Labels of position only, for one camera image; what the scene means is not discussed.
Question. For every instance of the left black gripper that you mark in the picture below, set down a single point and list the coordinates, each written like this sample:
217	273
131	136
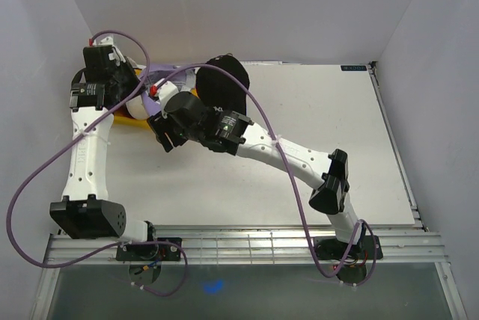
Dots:
127	68

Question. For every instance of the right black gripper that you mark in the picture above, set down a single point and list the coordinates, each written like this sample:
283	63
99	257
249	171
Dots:
160	125

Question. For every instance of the black baseball cap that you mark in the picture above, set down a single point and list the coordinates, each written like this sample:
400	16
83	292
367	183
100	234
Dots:
215	89

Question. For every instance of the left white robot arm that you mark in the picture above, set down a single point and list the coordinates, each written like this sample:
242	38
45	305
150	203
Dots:
85	211

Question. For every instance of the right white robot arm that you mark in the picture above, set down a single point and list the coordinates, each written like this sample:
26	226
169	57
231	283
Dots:
325	173

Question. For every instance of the yellow plastic tray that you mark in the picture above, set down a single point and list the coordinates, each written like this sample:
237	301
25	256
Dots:
185	81

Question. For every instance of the white baseball cap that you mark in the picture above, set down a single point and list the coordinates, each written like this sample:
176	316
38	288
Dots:
135	108

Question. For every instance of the blue table label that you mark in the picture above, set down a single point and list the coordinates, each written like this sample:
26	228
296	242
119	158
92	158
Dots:
353	68

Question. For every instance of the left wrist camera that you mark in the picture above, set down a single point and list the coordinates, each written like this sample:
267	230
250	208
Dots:
114	54

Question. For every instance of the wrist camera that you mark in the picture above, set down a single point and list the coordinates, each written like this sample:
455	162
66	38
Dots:
114	54
162	90

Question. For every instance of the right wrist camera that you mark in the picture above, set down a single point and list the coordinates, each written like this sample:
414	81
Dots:
162	90

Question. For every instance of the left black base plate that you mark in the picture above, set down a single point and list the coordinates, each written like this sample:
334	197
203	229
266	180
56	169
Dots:
149	253

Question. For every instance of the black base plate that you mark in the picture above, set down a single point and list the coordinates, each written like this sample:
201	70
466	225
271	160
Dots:
332	249
149	253

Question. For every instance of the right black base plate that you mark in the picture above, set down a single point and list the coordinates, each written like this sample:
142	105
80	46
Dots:
332	249

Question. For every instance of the aluminium frame rail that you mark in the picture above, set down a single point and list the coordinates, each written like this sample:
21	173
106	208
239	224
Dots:
263	273

